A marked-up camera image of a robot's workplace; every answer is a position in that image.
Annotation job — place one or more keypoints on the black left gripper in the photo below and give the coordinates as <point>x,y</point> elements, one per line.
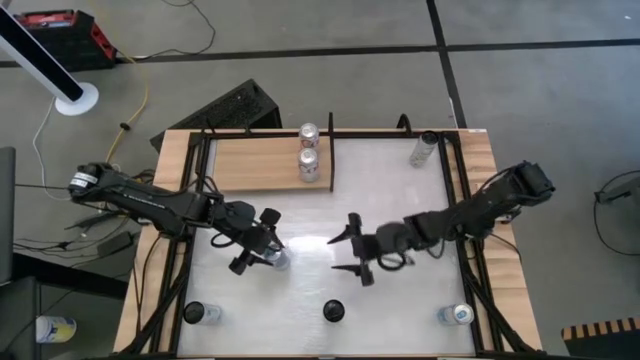
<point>245,222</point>

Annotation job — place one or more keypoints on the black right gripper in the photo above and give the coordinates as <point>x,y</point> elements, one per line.
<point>387,240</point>

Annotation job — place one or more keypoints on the blue silver Red Bull can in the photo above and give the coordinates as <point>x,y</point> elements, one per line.
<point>281,260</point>
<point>457,315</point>

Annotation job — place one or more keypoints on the white Celsius tropical can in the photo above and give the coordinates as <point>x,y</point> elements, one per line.
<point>422,152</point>
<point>334,310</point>

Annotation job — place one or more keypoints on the white Celsius peach can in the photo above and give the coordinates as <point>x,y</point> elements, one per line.
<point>200,313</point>

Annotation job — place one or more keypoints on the silver Diet Coke can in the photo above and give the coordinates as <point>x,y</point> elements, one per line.
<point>308,165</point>
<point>309,135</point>

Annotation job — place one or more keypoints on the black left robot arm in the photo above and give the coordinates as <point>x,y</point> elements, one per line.
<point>150,202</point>

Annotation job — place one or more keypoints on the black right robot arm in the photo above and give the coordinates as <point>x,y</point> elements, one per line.
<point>480,205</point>

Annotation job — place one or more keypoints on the black curved hook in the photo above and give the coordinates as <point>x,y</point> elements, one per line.
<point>406,120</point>

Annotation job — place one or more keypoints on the black power adapter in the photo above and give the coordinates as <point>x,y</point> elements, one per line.
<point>116,245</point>

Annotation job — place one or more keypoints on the bottle on floor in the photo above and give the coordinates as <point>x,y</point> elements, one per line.
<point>55,330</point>

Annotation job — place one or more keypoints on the dark grey panel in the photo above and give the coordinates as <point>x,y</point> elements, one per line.
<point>6,215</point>

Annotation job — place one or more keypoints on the black orange striped object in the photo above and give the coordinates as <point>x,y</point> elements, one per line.
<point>605,345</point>

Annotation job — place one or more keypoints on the red black toolbox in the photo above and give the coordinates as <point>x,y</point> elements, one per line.
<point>75,45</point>

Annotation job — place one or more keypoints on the white black standing pole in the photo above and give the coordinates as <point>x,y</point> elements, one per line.
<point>35,55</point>

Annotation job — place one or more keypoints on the wooden shelf with black frame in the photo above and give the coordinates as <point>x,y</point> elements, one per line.
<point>260,165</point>

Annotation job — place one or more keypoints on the black table frame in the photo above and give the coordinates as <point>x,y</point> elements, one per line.
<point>375,134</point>

